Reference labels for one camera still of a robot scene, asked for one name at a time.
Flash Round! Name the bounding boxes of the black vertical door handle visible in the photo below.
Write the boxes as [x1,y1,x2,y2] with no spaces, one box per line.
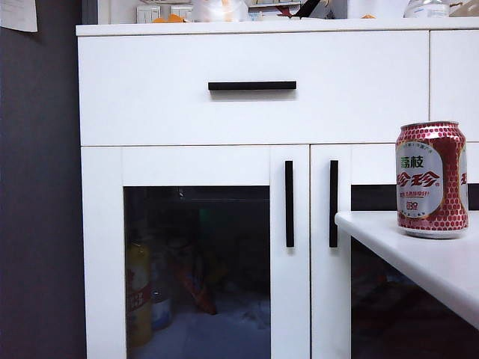
[329,159,340,249]
[284,160,296,248]

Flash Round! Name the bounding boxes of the white glass-panel cabinet door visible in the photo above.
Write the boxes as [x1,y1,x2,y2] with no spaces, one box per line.
[80,145,311,359]
[310,143,479,359]

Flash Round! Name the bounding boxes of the red beverage can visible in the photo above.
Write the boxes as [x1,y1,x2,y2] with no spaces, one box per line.
[395,120,470,240]

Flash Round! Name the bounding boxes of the white cabinet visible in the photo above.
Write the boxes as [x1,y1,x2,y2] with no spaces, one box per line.
[76,16,479,359]

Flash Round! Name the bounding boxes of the wide white drawer front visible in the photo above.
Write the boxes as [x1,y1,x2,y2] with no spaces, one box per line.
[77,30,430,147]

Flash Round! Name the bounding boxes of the orange snack packet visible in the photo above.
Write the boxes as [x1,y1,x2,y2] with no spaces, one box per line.
[174,257,219,316]

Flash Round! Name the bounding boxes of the crumpled white plastic sheet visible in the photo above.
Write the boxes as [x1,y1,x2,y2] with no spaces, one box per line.
[209,289,271,337]

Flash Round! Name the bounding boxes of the yellow bottle red label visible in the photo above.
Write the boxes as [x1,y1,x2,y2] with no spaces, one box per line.
[125,239,154,348]

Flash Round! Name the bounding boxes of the white jar blue label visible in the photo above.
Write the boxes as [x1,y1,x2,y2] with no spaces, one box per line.
[151,286,174,332]

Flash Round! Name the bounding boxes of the orange fruit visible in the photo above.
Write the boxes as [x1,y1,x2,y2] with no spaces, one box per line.
[152,13,189,25]

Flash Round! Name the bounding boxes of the black angled object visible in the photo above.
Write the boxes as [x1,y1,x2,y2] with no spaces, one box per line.
[290,0,323,19]

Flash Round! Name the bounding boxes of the narrow white drawer front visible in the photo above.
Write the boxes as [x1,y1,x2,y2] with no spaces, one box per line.
[430,28,479,144]

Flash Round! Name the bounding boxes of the white paper sheet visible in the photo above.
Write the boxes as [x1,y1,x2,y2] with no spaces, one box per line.
[0,0,40,34]

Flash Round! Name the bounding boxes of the beige cardboard box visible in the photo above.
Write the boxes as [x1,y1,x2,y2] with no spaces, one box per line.
[448,2,479,17]

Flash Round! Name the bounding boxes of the black drawer handle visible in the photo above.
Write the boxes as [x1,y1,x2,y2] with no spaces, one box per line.
[207,80,297,92]

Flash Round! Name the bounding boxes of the white wall switch plate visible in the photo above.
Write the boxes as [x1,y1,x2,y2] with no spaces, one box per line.
[135,4,162,23]
[170,4,194,22]

